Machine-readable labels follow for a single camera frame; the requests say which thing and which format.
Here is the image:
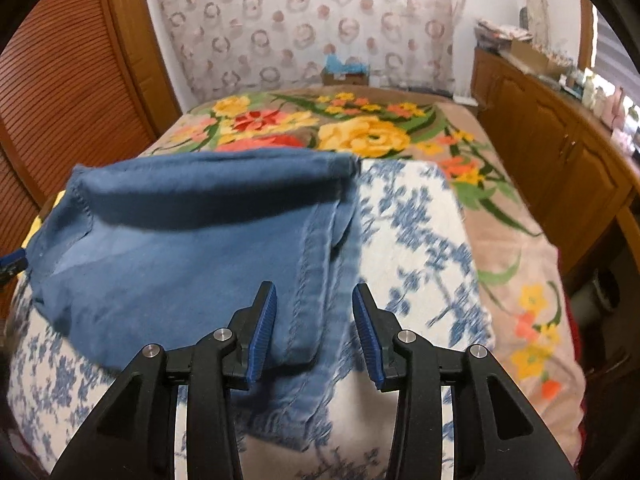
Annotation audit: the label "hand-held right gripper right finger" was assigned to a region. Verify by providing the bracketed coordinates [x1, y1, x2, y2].
[351, 283, 578, 480]

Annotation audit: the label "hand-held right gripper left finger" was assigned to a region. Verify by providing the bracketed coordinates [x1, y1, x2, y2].
[50, 281, 278, 480]

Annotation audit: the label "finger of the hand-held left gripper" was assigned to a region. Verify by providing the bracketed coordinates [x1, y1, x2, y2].
[0, 248, 28, 277]

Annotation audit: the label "blue pants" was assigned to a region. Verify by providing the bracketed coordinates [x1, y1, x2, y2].
[27, 149, 363, 448]

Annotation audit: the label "wooden louvered door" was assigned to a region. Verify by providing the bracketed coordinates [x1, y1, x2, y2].
[0, 135, 56, 261]
[0, 0, 183, 171]

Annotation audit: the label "yellow cloth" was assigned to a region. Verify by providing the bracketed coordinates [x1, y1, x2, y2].
[30, 192, 68, 251]

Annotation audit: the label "white blue floral blanket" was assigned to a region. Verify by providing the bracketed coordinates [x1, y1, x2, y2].
[7, 160, 496, 480]

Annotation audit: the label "colourful flower print blanket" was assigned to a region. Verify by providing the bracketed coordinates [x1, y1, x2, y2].
[30, 87, 586, 461]

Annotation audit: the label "red cloth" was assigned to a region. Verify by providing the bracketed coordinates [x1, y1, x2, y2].
[556, 250, 593, 461]

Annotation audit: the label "dark grey container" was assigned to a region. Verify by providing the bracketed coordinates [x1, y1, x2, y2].
[565, 265, 631, 361]

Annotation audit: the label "wooden cabinet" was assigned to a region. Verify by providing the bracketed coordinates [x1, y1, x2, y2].
[470, 47, 640, 281]

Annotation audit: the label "open cardboard box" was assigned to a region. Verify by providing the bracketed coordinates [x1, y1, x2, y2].
[510, 40, 568, 76]

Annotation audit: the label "row of small bottles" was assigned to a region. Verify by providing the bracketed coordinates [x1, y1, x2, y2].
[560, 67, 640, 158]

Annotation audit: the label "window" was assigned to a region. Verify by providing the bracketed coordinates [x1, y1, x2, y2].
[592, 5, 640, 88]

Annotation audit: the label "ring patterned wall cloth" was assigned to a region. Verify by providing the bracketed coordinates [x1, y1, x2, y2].
[152, 0, 468, 103]

